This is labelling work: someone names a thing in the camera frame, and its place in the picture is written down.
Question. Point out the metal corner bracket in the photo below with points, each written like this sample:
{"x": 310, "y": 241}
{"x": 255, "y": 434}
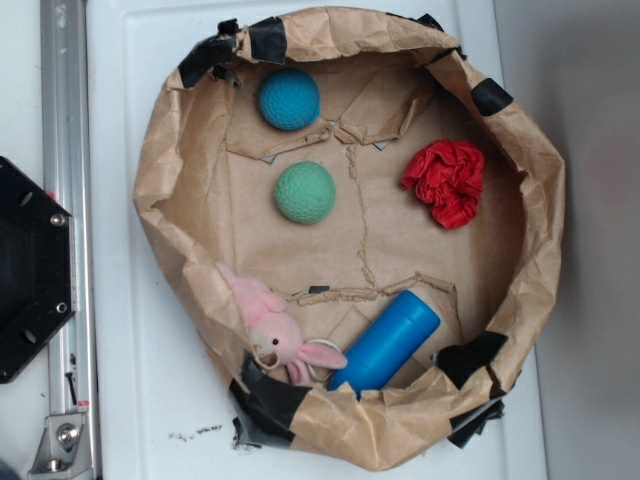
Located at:
{"x": 64, "y": 449}

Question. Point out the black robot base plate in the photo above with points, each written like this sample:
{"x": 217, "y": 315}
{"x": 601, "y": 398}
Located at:
{"x": 36, "y": 270}

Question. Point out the pink plush bunny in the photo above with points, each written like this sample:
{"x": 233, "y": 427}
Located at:
{"x": 275, "y": 335}

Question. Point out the green dimpled ball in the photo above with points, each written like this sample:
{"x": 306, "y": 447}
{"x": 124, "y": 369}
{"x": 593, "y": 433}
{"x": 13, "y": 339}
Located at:
{"x": 305, "y": 192}

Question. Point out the blue dimpled ball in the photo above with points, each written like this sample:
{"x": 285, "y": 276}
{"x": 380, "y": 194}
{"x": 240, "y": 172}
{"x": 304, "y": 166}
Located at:
{"x": 289, "y": 99}

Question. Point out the brown paper bag bin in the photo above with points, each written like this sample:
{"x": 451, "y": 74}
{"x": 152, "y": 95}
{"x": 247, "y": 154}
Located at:
{"x": 376, "y": 72}

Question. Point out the aluminium extrusion rail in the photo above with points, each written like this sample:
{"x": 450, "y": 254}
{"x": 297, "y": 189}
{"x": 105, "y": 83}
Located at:
{"x": 73, "y": 377}

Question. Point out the crumpled red paper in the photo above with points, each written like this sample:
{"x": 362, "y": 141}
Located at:
{"x": 447, "y": 175}

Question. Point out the blue cylindrical bottle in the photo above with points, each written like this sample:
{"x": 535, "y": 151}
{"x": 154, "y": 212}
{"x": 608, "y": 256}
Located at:
{"x": 383, "y": 349}

